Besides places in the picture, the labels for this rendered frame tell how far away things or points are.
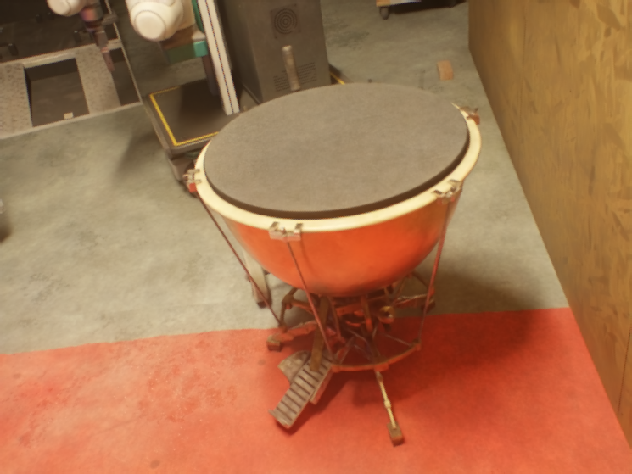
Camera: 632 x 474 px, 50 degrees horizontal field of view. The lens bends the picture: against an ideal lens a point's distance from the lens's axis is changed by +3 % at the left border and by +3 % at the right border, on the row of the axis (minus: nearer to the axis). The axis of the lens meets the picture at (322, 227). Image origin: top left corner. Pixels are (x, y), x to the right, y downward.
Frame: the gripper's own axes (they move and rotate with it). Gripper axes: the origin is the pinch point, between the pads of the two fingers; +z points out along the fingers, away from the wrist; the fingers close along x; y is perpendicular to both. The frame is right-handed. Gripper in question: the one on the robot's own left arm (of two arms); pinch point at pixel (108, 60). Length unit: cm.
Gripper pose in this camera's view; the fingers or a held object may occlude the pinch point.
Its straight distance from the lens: 295.8
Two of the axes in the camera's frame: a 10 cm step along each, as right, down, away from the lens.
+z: 1.4, 8.1, 5.7
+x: 3.7, 4.9, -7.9
